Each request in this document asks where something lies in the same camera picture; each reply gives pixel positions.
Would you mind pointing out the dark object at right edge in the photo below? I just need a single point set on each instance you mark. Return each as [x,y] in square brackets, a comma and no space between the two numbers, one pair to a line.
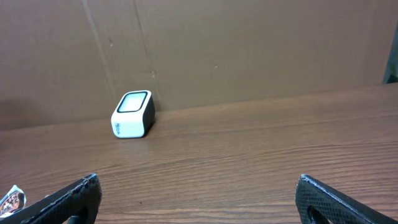
[390,75]

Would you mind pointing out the white barcode scanner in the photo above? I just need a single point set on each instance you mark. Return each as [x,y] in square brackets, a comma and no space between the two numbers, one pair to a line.
[134,115]

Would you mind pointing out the white brown cookie bag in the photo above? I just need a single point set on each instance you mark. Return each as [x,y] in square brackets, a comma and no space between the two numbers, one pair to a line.
[12,202]

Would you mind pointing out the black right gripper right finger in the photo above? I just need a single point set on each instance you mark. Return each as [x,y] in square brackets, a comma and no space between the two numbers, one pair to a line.
[317,202]

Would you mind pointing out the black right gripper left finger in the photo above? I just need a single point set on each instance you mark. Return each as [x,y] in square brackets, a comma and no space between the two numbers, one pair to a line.
[78,202]

